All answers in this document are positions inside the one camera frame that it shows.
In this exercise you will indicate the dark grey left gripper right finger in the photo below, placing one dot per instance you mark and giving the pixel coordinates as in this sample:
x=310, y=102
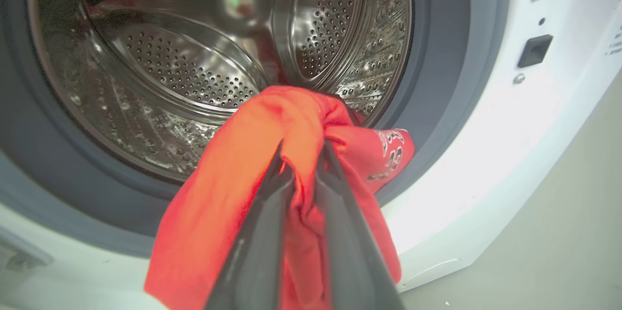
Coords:
x=352, y=251

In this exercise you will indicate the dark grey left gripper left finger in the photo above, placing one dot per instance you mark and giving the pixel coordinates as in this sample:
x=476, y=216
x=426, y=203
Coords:
x=260, y=251

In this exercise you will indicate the red printed shirt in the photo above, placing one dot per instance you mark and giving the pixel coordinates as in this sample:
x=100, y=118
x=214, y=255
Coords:
x=218, y=193

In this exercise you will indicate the white front-load washing machine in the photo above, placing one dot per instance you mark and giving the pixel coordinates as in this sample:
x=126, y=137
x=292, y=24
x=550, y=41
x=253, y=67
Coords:
x=510, y=130

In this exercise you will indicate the perforated steel washer drum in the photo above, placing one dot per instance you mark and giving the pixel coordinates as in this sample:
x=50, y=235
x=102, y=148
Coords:
x=194, y=57

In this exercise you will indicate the grey rubber door gasket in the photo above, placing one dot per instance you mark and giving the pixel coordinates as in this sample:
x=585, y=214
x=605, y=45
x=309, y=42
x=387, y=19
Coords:
x=437, y=57

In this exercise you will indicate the silver screw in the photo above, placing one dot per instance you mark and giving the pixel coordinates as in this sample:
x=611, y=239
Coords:
x=519, y=78

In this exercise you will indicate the black door latch socket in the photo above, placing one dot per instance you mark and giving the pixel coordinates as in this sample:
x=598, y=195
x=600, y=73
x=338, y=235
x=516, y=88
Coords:
x=534, y=50

